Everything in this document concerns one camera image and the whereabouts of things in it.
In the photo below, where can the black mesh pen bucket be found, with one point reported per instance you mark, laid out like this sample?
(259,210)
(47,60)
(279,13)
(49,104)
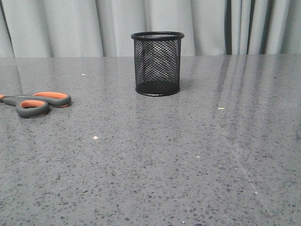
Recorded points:
(157,58)

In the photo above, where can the grey and orange scissors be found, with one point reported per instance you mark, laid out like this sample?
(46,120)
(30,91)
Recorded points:
(36,104)

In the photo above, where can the grey pleated curtain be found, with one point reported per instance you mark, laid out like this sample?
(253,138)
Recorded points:
(96,28)

